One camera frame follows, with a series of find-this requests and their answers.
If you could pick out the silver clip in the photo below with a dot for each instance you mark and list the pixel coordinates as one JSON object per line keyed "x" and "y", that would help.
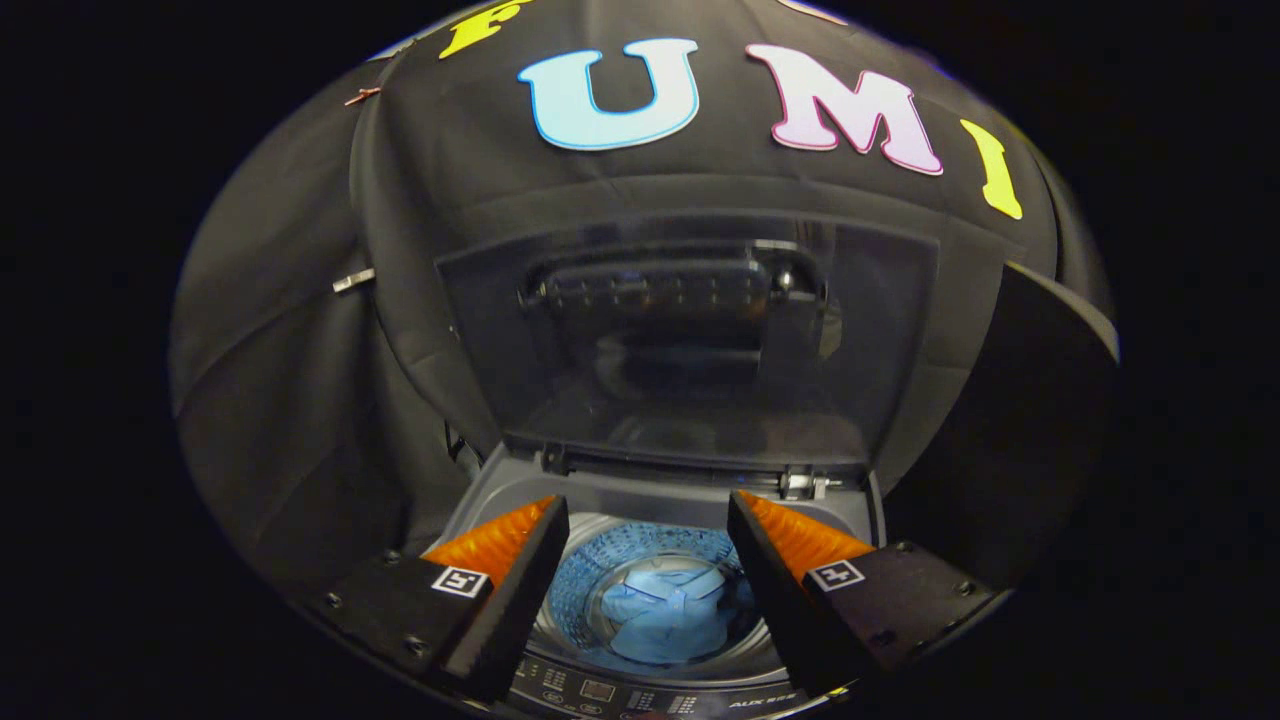
{"x": 353, "y": 281}

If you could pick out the light blue polo shirt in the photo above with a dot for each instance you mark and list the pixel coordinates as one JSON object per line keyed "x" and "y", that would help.
{"x": 665, "y": 620}

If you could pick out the transparent washing machine lid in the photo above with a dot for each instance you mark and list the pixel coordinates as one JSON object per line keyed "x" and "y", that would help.
{"x": 880, "y": 330}

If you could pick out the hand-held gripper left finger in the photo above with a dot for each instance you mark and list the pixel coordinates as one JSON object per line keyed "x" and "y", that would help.
{"x": 520, "y": 590}

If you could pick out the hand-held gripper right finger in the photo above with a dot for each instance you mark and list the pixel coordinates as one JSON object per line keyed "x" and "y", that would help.
{"x": 775, "y": 590}

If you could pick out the red clip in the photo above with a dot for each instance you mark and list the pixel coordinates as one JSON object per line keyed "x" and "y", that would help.
{"x": 362, "y": 96}

